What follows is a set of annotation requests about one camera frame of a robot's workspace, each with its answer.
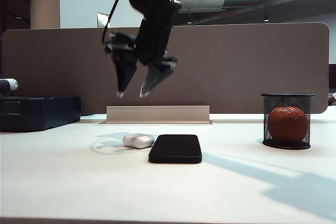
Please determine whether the dark blue plastic case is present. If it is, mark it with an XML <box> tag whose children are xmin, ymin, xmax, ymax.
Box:
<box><xmin>0</xmin><ymin>95</ymin><xmax>81</xmax><ymax>133</ymax></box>

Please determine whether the brown desk partition panel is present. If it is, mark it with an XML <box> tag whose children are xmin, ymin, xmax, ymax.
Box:
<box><xmin>1</xmin><ymin>22</ymin><xmax>330</xmax><ymax>115</ymax></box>

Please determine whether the white wireless earbud case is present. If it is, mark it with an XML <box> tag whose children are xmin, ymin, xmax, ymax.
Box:
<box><xmin>122</xmin><ymin>133</ymin><xmax>155</xmax><ymax>149</ymax></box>

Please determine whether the black mesh pen holder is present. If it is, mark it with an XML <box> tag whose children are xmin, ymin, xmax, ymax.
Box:
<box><xmin>261</xmin><ymin>93</ymin><xmax>314</xmax><ymax>150</ymax></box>

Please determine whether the beige cable tray flap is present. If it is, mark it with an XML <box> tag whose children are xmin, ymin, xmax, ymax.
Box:
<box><xmin>106</xmin><ymin>105</ymin><xmax>211</xmax><ymax>124</ymax></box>

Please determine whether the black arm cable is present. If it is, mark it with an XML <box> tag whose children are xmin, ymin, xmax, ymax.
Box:
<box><xmin>101</xmin><ymin>0</ymin><xmax>135</xmax><ymax>44</ymax></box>

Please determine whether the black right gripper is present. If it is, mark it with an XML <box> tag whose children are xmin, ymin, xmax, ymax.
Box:
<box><xmin>111</xmin><ymin>0</ymin><xmax>182</xmax><ymax>98</ymax></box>

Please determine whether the small framed wall sign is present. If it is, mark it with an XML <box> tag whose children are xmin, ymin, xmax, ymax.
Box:
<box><xmin>96</xmin><ymin>12</ymin><xmax>111</xmax><ymax>28</ymax></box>

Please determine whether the orange ball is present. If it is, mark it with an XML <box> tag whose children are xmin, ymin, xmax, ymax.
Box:
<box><xmin>268</xmin><ymin>105</ymin><xmax>308</xmax><ymax>143</ymax></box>

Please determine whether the white and dark cylinder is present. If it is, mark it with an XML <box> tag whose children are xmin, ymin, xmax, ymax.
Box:
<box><xmin>0</xmin><ymin>78</ymin><xmax>18</xmax><ymax>95</ymax></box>

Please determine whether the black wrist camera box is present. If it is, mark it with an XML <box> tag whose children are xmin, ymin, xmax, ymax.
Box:
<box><xmin>104</xmin><ymin>31</ymin><xmax>137</xmax><ymax>55</ymax></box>

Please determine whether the black smartphone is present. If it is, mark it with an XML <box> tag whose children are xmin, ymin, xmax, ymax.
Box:
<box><xmin>148</xmin><ymin>134</ymin><xmax>203</xmax><ymax>164</ymax></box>

